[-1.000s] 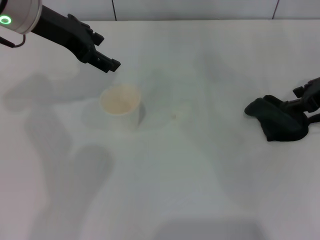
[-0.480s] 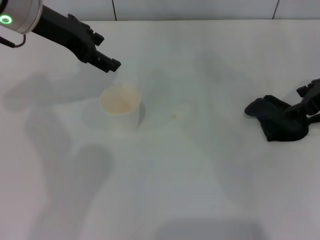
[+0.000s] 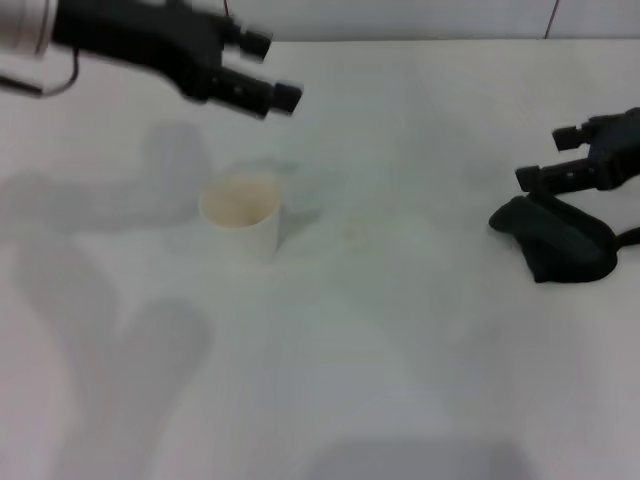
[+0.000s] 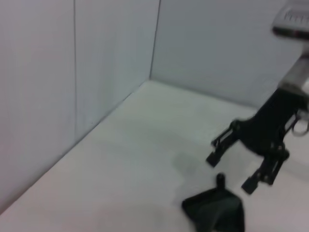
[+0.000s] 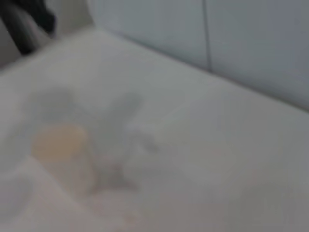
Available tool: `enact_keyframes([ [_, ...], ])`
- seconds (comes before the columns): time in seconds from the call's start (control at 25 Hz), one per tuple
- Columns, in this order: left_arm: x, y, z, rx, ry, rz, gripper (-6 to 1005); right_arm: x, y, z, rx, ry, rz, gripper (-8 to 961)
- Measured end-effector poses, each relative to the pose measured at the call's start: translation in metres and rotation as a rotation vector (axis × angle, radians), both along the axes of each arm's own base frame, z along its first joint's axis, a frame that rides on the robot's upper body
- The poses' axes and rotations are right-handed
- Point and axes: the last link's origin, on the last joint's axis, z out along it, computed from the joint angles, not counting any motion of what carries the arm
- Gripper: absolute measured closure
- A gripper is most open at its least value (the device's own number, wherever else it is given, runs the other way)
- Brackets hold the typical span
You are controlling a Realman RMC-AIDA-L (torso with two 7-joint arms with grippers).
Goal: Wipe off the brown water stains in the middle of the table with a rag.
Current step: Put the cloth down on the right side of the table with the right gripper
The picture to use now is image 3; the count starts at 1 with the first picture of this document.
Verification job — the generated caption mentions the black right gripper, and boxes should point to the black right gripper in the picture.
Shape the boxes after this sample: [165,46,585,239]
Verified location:
[514,106,640,199]

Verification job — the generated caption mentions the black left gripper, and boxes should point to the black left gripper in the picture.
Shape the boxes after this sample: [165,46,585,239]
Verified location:
[49,0,305,122]

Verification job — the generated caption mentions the dark blue rag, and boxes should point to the dark blue rag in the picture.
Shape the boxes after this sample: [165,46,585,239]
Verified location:
[488,194,640,285]

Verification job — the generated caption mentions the white paper cup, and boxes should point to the white paper cup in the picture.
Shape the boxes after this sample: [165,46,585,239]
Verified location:
[198,174,282,267]

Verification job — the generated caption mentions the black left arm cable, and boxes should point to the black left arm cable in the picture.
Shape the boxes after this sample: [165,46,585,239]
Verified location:
[0,47,82,99]

